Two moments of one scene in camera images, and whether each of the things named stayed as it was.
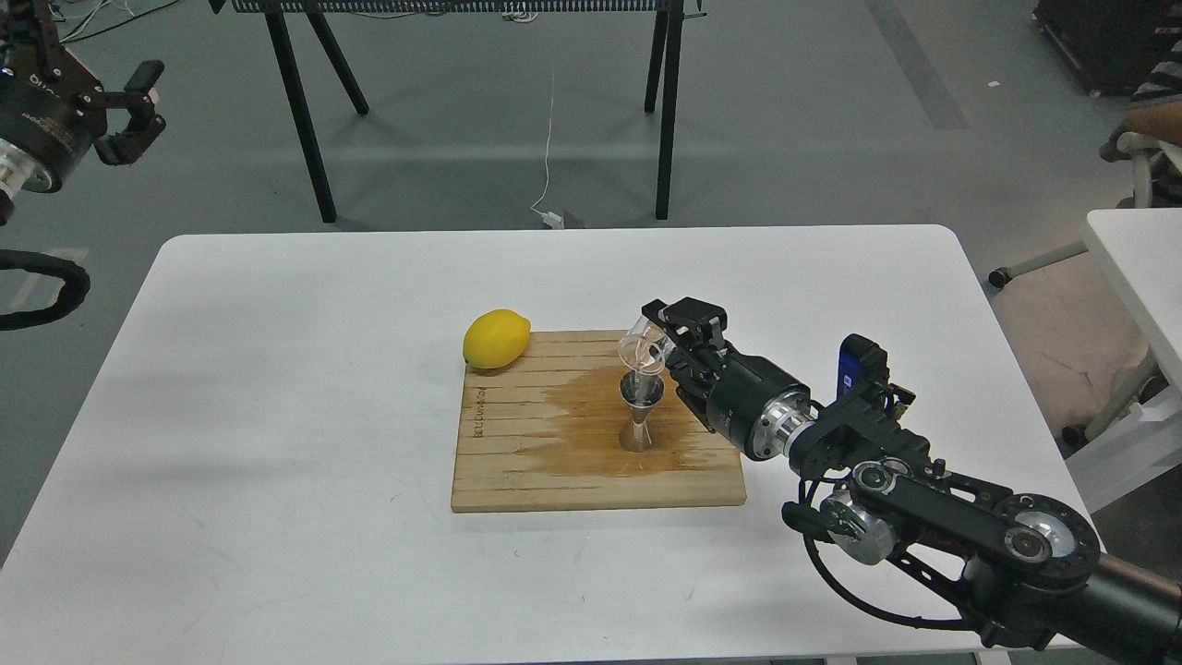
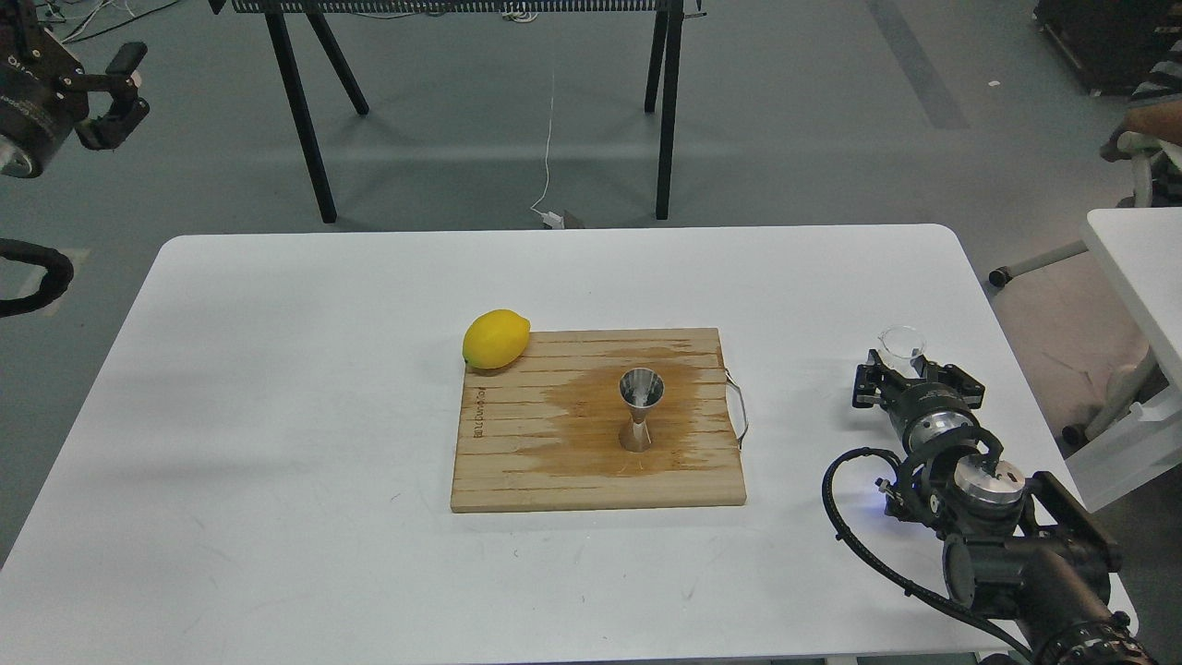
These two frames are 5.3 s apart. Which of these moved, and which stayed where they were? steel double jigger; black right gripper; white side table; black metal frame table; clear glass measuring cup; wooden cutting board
Moved: clear glass measuring cup; black right gripper
Stayed: wooden cutting board; steel double jigger; white side table; black metal frame table
